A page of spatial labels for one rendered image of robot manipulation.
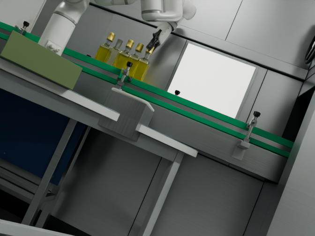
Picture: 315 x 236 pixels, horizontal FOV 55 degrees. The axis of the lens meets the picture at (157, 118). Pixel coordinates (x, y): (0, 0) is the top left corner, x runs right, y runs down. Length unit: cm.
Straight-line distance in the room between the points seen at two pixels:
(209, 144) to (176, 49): 61
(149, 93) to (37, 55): 65
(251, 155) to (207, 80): 50
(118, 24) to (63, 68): 84
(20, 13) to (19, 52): 347
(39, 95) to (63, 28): 27
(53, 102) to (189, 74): 82
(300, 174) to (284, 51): 77
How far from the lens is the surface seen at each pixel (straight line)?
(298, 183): 139
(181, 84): 173
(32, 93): 122
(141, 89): 158
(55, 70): 114
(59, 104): 124
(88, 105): 122
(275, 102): 179
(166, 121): 151
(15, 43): 112
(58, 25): 126
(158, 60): 178
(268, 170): 153
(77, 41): 198
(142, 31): 186
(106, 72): 154
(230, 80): 175
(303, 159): 139
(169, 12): 137
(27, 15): 458
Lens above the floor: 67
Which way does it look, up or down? 5 degrees up
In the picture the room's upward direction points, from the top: 24 degrees clockwise
